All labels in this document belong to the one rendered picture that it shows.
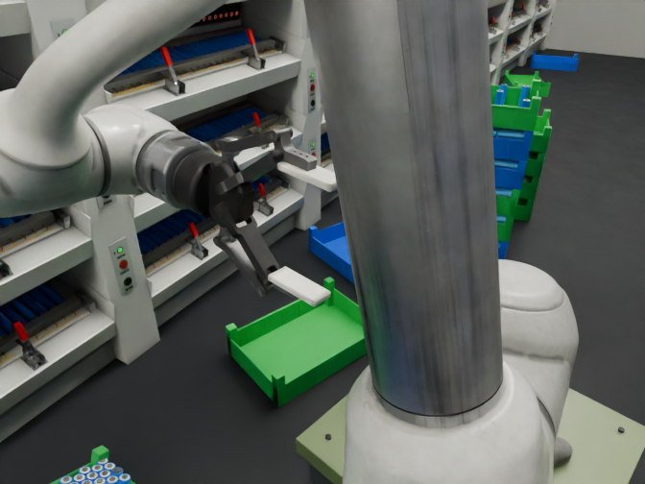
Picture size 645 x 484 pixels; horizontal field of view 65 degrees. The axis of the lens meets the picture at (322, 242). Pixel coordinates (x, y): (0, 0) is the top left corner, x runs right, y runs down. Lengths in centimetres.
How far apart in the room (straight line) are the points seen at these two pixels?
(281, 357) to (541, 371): 72
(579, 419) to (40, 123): 77
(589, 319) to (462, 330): 110
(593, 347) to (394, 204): 109
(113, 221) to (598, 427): 89
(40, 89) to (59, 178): 10
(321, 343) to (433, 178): 93
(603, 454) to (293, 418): 54
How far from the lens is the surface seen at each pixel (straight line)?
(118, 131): 67
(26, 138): 58
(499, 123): 136
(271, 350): 118
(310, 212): 162
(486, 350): 36
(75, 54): 53
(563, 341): 56
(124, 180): 68
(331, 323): 124
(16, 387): 108
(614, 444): 83
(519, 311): 54
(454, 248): 30
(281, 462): 99
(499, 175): 141
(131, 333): 119
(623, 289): 158
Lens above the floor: 81
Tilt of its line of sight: 31 degrees down
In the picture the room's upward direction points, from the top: straight up
